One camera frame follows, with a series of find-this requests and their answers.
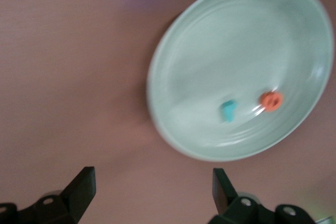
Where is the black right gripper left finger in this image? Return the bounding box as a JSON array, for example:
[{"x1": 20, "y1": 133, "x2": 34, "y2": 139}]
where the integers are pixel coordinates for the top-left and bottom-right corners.
[{"x1": 0, "y1": 166, "x2": 95, "y2": 224}]

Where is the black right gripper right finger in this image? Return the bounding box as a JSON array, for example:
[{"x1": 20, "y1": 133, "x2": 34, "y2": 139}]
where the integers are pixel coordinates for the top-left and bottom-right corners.
[{"x1": 208, "y1": 168, "x2": 316, "y2": 224}]

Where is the teal foam letter r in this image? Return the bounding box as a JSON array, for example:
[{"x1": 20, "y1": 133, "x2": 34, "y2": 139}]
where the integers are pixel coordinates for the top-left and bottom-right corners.
[{"x1": 219, "y1": 100, "x2": 236, "y2": 124}]

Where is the pale green plate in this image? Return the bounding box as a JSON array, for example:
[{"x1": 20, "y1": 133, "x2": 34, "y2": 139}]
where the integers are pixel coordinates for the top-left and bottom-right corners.
[{"x1": 146, "y1": 0, "x2": 334, "y2": 163}]

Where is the orange foam letter o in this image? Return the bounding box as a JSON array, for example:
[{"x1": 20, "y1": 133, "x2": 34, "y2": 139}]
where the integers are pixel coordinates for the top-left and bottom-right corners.
[{"x1": 259, "y1": 90, "x2": 285, "y2": 113}]

